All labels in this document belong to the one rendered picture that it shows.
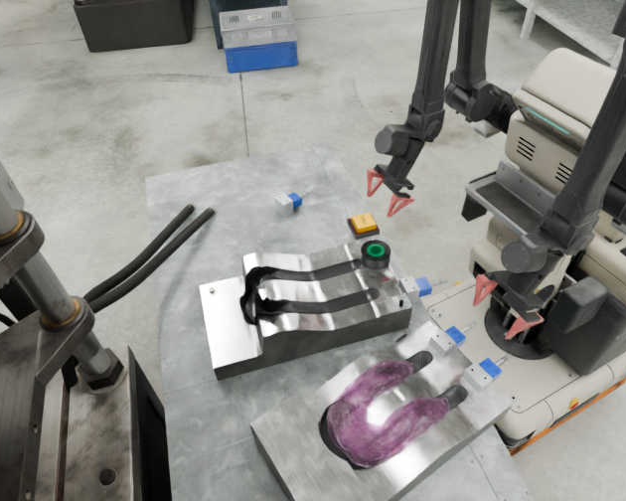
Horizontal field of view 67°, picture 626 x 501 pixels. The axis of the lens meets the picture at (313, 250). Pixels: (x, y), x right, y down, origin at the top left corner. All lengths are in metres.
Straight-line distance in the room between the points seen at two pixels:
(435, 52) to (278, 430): 0.85
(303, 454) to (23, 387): 0.54
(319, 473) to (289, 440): 0.08
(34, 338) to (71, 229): 1.97
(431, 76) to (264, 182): 0.78
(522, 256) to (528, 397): 1.00
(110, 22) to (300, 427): 4.41
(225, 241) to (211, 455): 0.66
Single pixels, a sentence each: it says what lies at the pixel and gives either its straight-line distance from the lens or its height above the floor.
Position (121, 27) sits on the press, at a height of 0.20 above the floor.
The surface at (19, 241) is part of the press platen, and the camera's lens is 0.94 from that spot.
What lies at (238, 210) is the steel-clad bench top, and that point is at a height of 0.80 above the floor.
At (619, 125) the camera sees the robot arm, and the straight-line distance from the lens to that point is 0.85.
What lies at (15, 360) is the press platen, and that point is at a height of 1.04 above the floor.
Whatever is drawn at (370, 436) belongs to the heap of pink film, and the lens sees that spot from 1.01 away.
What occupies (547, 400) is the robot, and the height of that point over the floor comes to 0.28.
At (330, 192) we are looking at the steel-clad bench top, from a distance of 1.63.
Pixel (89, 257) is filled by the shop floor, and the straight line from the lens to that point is 2.82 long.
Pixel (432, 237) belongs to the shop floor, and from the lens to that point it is 2.66.
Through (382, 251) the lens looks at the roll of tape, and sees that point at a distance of 1.26.
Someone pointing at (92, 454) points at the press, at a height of 0.79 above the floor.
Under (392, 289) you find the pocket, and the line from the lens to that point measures 1.26.
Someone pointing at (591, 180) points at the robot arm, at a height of 1.34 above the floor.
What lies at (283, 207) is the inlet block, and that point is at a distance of 1.51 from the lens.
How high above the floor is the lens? 1.84
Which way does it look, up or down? 46 degrees down
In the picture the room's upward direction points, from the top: 3 degrees counter-clockwise
